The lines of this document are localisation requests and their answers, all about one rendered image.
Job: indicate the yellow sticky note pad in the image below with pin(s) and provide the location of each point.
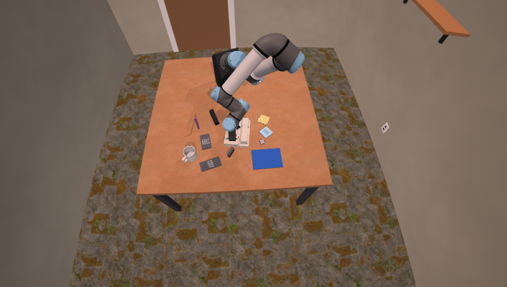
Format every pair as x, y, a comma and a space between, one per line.
263, 119

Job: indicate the beige telephone handset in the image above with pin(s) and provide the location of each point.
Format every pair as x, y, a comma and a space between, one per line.
244, 135

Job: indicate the beige desk phone body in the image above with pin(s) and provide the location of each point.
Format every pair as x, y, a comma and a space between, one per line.
237, 143

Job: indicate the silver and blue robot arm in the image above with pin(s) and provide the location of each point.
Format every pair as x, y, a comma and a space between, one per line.
284, 56

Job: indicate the white mug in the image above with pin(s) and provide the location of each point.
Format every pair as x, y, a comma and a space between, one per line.
189, 151

